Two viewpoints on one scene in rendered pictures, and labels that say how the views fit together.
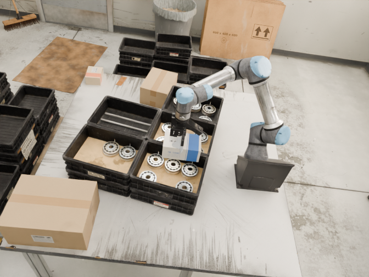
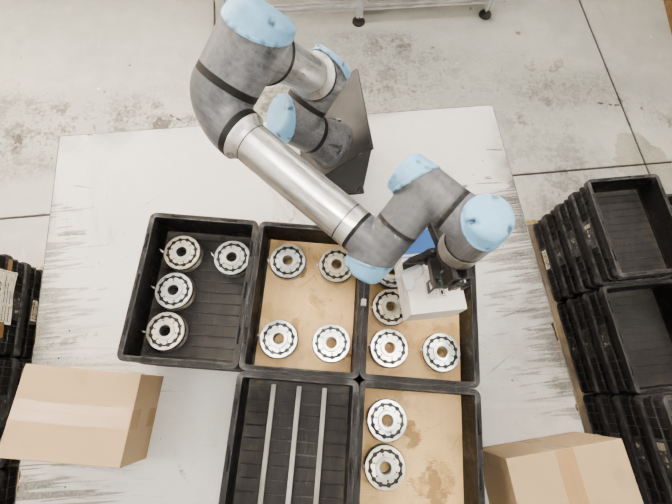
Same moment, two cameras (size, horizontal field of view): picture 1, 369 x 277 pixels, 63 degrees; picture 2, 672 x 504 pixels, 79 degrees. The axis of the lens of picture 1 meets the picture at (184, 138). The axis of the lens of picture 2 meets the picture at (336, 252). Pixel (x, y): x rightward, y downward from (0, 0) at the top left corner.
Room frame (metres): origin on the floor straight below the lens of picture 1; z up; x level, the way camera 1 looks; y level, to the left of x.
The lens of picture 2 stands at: (1.36, 0.25, 1.98)
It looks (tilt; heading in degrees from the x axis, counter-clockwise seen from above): 71 degrees down; 261
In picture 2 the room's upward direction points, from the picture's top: 6 degrees clockwise
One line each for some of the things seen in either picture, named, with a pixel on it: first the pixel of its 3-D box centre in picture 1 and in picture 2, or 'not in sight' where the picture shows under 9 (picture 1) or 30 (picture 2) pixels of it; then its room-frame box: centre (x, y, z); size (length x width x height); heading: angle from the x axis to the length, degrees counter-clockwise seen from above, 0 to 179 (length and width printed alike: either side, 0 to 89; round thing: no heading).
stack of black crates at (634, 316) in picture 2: not in sight; (624, 339); (0.11, 0.11, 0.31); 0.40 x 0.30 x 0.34; 94
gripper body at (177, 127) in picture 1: (179, 125); (448, 264); (1.11, 0.04, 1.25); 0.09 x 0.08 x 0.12; 94
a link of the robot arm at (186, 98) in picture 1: (185, 100); (476, 228); (1.11, 0.03, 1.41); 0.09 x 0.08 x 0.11; 135
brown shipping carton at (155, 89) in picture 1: (158, 88); (88, 412); (1.99, 0.28, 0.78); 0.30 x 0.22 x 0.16; 172
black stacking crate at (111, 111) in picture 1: (124, 122); (291, 461); (1.44, 0.41, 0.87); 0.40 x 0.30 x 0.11; 83
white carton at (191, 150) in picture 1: (182, 146); (425, 272); (1.11, 0.01, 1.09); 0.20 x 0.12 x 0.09; 94
